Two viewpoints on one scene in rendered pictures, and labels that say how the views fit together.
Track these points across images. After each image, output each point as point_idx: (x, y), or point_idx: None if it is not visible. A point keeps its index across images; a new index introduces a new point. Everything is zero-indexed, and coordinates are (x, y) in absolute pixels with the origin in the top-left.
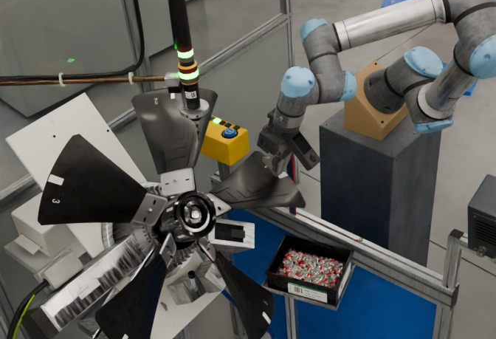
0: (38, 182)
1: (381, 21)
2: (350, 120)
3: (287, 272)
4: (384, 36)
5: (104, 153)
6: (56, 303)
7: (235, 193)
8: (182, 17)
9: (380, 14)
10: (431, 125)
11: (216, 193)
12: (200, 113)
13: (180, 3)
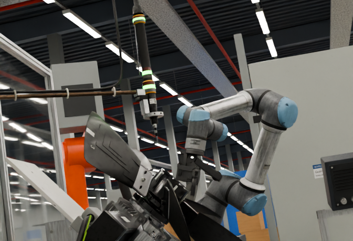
0: (39, 187)
1: (222, 102)
2: None
3: None
4: (226, 112)
5: (64, 196)
6: (114, 214)
7: None
8: (147, 47)
9: (219, 100)
10: (257, 196)
11: None
12: (162, 112)
13: (145, 39)
